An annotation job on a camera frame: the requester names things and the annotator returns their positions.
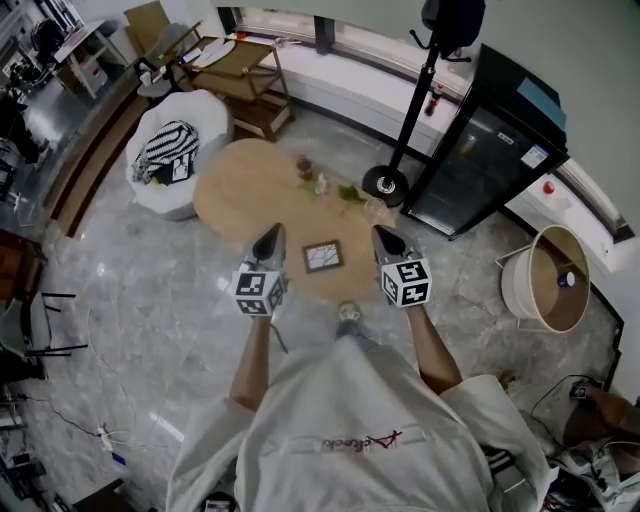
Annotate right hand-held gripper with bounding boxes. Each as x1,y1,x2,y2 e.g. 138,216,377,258
371,225,433,308

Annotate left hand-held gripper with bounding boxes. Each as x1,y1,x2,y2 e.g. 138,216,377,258
230,223,292,318

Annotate dark framed picture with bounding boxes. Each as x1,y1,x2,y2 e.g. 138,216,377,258
301,239,346,275

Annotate person's right forearm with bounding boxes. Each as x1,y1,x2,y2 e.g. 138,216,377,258
403,302,464,396

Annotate person's left forearm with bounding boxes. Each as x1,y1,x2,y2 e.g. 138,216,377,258
229,312,281,412

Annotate round wooden table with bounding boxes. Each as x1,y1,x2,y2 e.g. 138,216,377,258
192,138,399,304

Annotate black coat rack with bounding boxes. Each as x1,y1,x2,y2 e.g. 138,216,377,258
361,0,474,209

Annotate green leaf sprig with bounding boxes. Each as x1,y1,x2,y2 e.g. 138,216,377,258
335,183,368,207

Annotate person's shoe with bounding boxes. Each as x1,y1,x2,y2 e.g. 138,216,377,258
336,300,365,325

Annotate white flower sprig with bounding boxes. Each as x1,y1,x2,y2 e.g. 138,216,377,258
298,172,331,199

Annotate person's blue jeans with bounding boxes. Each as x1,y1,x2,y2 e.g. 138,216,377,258
334,319,381,354

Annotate black glass-door fridge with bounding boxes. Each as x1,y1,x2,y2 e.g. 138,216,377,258
399,42,571,241

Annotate black printed card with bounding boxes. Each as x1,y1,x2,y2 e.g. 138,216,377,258
152,152,194,189

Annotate white round side table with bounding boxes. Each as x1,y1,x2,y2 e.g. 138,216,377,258
494,224,592,334

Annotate black white striped cloth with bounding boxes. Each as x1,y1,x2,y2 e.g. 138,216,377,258
130,119,202,186

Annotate cola bottle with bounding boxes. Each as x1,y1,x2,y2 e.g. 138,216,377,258
423,84,445,119

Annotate white armchair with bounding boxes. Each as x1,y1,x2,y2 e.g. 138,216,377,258
124,89,234,221

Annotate person's white shirt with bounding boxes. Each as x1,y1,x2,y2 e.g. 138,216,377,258
167,334,554,512

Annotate wooden trolley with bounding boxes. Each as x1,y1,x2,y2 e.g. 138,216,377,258
177,32,296,144

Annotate small round grey table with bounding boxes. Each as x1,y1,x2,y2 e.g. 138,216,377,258
137,74,174,101

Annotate white oval tray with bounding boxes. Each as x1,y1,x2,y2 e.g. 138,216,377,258
182,37,239,69

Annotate wooden chair grey cushion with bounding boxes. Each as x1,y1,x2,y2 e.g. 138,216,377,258
133,19,205,99

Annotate chair with black legs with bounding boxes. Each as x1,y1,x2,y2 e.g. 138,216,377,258
0,292,89,359

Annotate black striped waist bag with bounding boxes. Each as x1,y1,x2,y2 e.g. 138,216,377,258
482,447,531,501

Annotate brown wooden cabinet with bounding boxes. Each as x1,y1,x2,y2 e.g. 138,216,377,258
0,229,49,301

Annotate cardboard sheet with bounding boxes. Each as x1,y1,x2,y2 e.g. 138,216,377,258
123,0,174,59

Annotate white desk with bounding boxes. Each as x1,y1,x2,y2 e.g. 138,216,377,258
52,19,126,99

